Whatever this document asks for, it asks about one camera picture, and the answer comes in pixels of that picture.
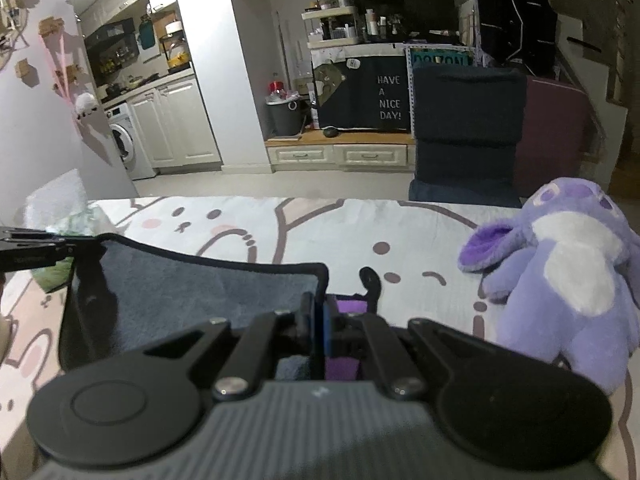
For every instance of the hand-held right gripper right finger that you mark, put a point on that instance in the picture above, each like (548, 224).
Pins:
(330, 330)

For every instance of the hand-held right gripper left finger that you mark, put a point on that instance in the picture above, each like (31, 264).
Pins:
(317, 327)

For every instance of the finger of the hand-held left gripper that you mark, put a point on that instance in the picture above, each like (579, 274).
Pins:
(30, 255)
(25, 233)

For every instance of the grey towel with black edge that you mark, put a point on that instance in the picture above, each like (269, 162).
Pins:
(190, 290)

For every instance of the green patterned packet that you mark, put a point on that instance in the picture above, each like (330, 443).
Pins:
(52, 277)

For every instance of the white fluffy cloth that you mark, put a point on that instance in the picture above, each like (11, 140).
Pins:
(57, 200)

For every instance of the printed bunny blanket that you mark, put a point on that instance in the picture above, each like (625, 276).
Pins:
(300, 230)

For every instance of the small white plush toy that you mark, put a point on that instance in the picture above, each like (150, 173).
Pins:
(86, 105)

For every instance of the white washing machine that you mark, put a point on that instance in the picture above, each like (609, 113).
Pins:
(136, 135)

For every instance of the white drawer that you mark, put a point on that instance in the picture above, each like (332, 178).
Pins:
(370, 154)
(300, 155)

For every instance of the wooden platform with drawers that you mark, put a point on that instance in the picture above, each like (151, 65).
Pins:
(310, 139)

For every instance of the white kitchen cabinet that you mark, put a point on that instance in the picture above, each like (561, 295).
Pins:
(180, 120)

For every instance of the small black round object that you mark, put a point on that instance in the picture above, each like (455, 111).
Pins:
(331, 133)

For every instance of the grey trash bin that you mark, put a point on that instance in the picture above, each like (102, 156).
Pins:
(285, 117)

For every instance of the teal hanging bottle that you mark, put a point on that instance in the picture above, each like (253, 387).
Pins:
(146, 34)

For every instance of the black lettered cloth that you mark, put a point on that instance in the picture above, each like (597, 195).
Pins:
(360, 95)

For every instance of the red bottle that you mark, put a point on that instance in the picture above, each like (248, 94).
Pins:
(275, 90)

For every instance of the purple plush toy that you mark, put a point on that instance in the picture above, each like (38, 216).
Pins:
(565, 260)

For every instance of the dark blue folding floor chair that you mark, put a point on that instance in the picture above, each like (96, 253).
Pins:
(465, 110)

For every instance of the green plate sign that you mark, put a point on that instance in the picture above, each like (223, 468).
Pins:
(440, 57)

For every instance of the white storage rack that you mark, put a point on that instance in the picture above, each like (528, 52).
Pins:
(332, 30)

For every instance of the maroon cushion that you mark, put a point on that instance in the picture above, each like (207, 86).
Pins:
(555, 130)

